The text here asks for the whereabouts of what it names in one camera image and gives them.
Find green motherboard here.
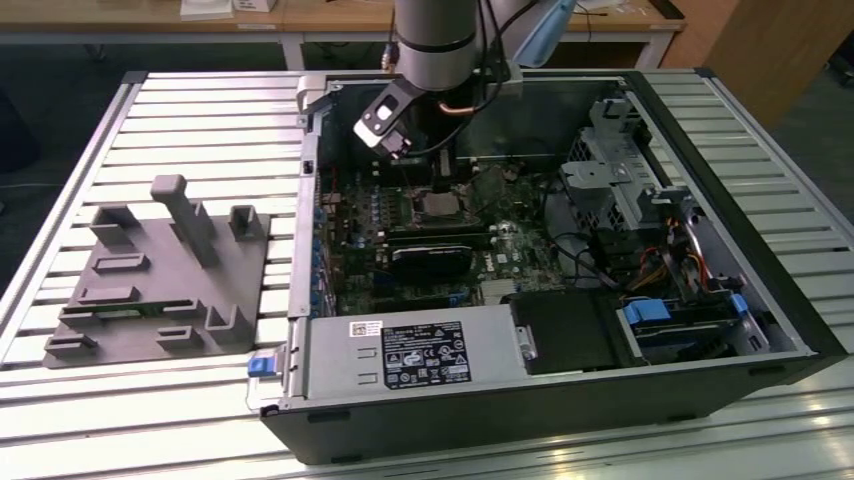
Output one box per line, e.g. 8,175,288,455
316,164,556,319

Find grey parts rack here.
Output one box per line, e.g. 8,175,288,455
40,173,273,371

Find silver CPU with green edge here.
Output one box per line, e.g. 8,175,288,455
419,192,468,216

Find grey power supply unit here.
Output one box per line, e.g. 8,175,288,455
302,305,536,401

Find black open PC case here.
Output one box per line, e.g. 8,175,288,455
257,67,848,466

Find grey case latch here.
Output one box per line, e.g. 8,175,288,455
294,74,336,114

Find black RAM slot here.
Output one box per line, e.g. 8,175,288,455
387,230,500,240
387,226,500,236
387,234,500,244
387,222,500,232

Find grey metal disk bay cage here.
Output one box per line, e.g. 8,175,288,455
557,97,692,232

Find hard disk in blue carrier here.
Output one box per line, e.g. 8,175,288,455
616,294,745,359

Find black plastic shroud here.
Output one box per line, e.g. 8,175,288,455
509,292,632,376

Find blue case handle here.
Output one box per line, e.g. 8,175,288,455
245,353,280,380

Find orange yellow wire bundle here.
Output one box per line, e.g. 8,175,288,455
625,249,709,294

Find wooden desk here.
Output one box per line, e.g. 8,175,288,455
0,0,688,71

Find white box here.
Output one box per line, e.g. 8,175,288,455
178,0,236,22

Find silver chipset heatsink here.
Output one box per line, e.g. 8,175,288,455
479,279,524,305

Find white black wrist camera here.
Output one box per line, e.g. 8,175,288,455
350,79,419,162

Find brown wooden cabinet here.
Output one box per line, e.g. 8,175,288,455
699,0,854,134

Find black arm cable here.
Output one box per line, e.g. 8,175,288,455
409,0,535,156

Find green RAM stick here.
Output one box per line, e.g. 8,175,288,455
82,305,165,318

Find metal socket cover frame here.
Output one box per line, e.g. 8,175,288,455
463,164,520,215

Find black graphics card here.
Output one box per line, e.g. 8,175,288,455
388,241,473,281

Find CPU socket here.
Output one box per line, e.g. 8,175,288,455
408,185,479,224

